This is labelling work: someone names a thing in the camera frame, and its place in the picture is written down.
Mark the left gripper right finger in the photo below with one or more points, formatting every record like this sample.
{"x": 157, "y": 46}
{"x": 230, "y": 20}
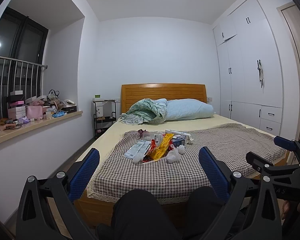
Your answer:
{"x": 262, "y": 220}

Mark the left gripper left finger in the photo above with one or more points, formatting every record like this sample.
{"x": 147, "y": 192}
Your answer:
{"x": 35, "y": 219}

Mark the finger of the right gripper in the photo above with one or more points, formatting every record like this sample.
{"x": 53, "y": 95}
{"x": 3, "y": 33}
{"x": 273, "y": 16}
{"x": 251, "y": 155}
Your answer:
{"x": 290, "y": 172}
{"x": 290, "y": 145}

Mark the white tissue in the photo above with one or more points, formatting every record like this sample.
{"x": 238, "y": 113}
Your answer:
{"x": 175, "y": 154}

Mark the blue snack box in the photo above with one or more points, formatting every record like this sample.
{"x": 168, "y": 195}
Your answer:
{"x": 176, "y": 141}

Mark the yellow snack wrapper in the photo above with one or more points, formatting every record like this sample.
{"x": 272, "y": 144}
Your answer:
{"x": 160, "y": 151}

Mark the white paper package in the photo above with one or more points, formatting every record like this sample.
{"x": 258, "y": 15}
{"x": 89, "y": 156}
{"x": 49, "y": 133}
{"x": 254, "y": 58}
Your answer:
{"x": 140, "y": 148}

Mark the red snack wrapper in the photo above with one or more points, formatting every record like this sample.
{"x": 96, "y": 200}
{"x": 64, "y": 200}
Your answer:
{"x": 151, "y": 149}

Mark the dark red wrapper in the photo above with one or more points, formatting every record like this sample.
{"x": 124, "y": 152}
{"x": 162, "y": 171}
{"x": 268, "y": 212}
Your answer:
{"x": 143, "y": 133}

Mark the brown checkered bed cover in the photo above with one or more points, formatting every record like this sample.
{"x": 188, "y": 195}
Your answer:
{"x": 173, "y": 183}

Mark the light blue pillow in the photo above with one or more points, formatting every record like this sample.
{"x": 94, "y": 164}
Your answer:
{"x": 186, "y": 109}

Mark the white built-in wardrobe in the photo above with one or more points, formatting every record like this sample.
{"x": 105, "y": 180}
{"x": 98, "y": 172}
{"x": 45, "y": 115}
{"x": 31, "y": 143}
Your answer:
{"x": 242, "y": 38}

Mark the pink handbag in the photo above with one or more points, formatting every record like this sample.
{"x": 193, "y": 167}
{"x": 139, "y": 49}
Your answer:
{"x": 34, "y": 112}

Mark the black box on sill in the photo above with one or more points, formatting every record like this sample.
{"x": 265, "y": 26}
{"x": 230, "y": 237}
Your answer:
{"x": 69, "y": 108}

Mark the stacked pink white boxes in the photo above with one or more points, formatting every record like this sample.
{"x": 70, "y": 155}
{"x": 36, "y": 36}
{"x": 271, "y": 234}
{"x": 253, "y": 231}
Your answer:
{"x": 16, "y": 104}

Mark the black bedside shelf rack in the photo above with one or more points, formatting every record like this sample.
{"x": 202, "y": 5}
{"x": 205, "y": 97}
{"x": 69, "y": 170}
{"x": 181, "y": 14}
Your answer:
{"x": 104, "y": 115}

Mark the green floral blanket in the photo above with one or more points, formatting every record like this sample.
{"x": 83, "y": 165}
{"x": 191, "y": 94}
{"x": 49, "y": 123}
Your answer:
{"x": 146, "y": 111}

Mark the metal window railing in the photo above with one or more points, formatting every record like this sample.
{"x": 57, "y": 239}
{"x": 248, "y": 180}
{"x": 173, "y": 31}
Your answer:
{"x": 18, "y": 75}

